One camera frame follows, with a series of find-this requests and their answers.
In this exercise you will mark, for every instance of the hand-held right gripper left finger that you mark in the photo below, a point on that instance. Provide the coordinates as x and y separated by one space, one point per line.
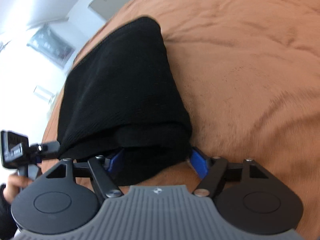
114 162

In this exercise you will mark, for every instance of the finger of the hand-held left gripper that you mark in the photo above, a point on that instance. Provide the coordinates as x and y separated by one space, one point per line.
48 147

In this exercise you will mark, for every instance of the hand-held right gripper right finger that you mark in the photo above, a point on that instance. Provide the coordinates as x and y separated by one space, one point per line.
198 163

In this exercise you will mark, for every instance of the black pants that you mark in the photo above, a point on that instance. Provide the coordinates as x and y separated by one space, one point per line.
117 87

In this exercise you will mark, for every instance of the person's left hand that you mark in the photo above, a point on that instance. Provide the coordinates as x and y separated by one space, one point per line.
15 187

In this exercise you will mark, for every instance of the clear chair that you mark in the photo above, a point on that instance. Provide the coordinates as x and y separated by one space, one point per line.
43 93

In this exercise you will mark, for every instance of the brown blanket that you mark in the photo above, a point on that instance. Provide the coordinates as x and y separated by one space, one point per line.
245 67

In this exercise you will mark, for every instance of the grey framed wall picture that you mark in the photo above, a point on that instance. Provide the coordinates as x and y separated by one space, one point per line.
51 46

